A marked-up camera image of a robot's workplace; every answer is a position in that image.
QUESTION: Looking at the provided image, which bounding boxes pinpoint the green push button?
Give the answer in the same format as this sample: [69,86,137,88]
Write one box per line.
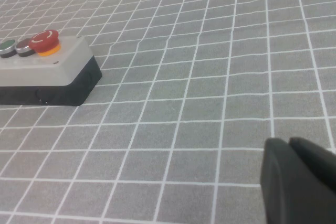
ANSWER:
[0,39,16,59]

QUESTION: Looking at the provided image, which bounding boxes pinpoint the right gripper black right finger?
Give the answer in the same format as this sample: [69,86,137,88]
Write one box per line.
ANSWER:
[288,136,336,200]

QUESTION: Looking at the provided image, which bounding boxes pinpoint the grey and black button box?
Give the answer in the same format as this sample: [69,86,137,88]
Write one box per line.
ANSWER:
[0,35,103,107]

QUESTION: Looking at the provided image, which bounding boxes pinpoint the dark red push button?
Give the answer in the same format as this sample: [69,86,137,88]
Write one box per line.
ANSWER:
[15,38,36,58]

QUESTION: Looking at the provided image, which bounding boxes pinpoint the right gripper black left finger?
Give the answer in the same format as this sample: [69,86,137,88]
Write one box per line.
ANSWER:
[260,137,336,224]

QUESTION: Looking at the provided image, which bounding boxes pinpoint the red mushroom emergency stop button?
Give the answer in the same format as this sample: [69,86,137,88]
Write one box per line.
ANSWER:
[28,29,62,57]

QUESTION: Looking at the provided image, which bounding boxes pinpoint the grey white-checked tablecloth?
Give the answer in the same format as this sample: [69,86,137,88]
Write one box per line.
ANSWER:
[0,0,336,224]

